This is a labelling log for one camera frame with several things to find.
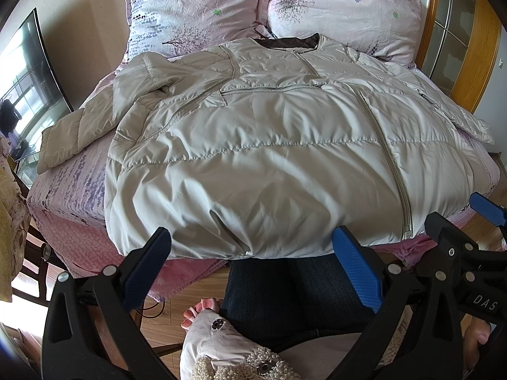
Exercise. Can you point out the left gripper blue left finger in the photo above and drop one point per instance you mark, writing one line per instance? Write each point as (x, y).
(90, 332)

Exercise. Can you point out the person right hand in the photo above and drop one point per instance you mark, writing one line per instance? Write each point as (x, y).
(476, 334)

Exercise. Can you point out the wooden glass door frame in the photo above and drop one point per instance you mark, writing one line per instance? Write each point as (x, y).
(458, 48)

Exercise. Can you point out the right floral pink pillow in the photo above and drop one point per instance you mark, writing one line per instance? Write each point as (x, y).
(386, 29)

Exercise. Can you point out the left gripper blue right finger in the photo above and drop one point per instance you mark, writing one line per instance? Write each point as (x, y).
(387, 290)

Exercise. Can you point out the dark blue trouser legs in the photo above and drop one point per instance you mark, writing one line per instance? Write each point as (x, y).
(281, 303)

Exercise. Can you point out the left floral pink pillow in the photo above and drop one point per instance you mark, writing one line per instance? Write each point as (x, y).
(177, 27)

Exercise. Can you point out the pink floral bed sheet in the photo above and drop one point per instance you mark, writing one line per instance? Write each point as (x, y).
(75, 205)

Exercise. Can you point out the black television screen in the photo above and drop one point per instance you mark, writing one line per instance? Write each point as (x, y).
(31, 97)

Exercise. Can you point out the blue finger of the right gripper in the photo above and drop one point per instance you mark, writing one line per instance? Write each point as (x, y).
(451, 242)
(494, 213)

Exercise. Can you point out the beige puffer jacket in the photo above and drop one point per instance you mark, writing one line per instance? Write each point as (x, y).
(273, 150)

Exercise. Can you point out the pink fuzzy slipper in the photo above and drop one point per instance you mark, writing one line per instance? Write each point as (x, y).
(214, 349)

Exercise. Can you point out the floral pink pillow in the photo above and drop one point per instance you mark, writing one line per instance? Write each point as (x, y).
(386, 29)
(177, 27)

